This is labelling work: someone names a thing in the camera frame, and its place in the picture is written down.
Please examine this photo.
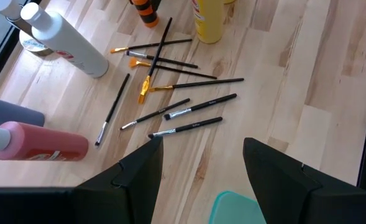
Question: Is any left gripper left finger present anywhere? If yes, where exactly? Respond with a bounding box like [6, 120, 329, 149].
[76, 136, 164, 224]

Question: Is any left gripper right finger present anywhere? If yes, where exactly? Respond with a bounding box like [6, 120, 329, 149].
[243, 138, 322, 224]

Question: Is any large red paint bottle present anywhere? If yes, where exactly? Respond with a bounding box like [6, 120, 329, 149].
[0, 121, 89, 162]

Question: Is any large blue-violet paint bottle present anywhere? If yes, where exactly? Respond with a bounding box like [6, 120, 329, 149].
[0, 95, 45, 128]

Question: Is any large white paint bottle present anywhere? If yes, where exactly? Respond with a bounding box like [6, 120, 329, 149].
[20, 2, 109, 78]

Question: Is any large yellow paint bottle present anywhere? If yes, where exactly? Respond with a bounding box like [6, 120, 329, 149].
[191, 0, 226, 44]

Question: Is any small orange striped paint bottle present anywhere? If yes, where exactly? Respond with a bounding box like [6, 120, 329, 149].
[129, 0, 160, 28]

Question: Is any teal plastic tray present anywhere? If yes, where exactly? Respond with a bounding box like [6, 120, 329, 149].
[209, 190, 267, 224]

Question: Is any thick black silver-ferrule paintbrush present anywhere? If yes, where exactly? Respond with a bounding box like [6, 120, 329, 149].
[147, 116, 224, 139]
[163, 93, 238, 121]

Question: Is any black long gold-ferrule paintbrush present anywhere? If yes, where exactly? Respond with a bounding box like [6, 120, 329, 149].
[148, 77, 245, 93]

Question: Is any black gold-ferrule flat paintbrush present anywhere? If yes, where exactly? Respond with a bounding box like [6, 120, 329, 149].
[137, 17, 173, 105]

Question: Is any thin black orange-tip paintbrush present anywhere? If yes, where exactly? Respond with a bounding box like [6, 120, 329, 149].
[109, 38, 193, 54]

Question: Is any brass table lamp with bulb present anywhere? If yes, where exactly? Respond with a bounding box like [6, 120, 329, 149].
[0, 0, 55, 58]

